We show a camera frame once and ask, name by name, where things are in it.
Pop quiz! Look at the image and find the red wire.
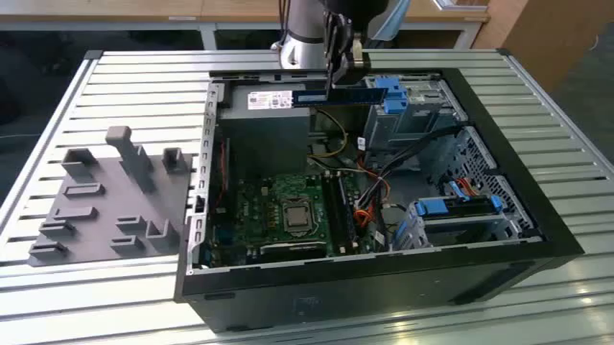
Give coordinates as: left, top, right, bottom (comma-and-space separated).
214, 139, 230, 210

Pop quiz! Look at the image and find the silver CPU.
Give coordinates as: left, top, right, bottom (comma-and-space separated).
282, 204, 313, 233

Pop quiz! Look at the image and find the yellow wire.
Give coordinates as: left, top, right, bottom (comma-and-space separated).
309, 109, 350, 159

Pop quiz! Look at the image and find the black PC case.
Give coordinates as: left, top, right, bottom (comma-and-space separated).
173, 67, 585, 334

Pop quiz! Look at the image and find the grey metal drive cage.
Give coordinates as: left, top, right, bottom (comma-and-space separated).
364, 76, 469, 152

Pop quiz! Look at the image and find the orange wire bundle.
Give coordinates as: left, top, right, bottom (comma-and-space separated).
353, 209, 377, 228

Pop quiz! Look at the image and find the blue flat data cable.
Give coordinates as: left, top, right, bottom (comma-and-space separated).
449, 180, 470, 201

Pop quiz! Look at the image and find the thick black cable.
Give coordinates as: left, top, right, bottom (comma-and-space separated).
377, 126, 462, 178

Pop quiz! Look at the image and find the grey power supply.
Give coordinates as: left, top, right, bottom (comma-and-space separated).
218, 84, 313, 178

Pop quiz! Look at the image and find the wooden desk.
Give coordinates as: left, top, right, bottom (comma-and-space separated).
0, 0, 492, 50

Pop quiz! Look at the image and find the grey parts rack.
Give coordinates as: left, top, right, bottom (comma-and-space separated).
28, 125, 198, 267

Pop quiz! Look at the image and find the grey metal disk bay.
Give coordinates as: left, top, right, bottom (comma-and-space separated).
392, 195, 544, 252

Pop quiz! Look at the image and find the hard disk in blue carrier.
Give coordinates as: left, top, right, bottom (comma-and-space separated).
412, 195, 504, 219

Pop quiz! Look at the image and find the black graphics card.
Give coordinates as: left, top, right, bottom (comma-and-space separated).
258, 239, 329, 262

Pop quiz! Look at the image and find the blue RAM stick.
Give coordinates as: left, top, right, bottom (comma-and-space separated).
291, 88, 388, 107

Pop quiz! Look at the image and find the black RAM slot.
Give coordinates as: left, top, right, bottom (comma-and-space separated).
322, 171, 347, 257

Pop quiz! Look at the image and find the green motherboard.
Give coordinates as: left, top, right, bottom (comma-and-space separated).
210, 171, 381, 267

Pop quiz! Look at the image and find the wooden cabinet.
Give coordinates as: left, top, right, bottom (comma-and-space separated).
473, 0, 614, 95

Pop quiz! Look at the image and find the blue drive carrier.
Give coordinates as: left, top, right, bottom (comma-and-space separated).
376, 76, 410, 114

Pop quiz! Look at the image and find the dark RAM stick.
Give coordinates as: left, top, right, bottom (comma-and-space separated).
337, 175, 361, 247

